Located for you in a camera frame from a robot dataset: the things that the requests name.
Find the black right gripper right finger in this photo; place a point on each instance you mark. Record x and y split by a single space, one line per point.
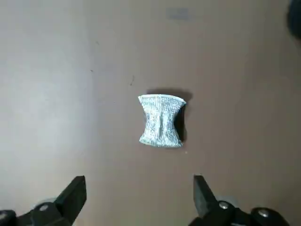
204 200

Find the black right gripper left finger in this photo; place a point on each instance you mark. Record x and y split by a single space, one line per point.
68 200

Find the silver sponge cloth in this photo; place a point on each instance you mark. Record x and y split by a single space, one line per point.
155 117

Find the black cylinder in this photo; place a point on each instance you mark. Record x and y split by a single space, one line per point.
295 16

